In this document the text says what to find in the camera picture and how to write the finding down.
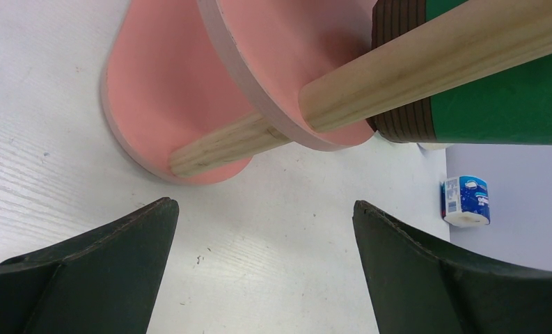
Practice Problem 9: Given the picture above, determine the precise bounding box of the pink three-tier wooden shelf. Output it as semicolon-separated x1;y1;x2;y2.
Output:
101;1;552;184

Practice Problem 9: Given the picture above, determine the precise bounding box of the blue white packaged roll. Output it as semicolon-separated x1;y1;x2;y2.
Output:
418;143;452;151

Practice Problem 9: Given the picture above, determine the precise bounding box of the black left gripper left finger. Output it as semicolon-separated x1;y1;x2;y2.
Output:
0;198;179;333

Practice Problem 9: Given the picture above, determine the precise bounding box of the blue Tempo packaged roll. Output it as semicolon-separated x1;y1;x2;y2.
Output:
441;175;491;228

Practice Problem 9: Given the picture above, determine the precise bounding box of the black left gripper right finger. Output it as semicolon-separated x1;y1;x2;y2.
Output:
352;200;552;333

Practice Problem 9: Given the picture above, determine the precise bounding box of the green brown roll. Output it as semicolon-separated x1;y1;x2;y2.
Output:
367;0;552;147

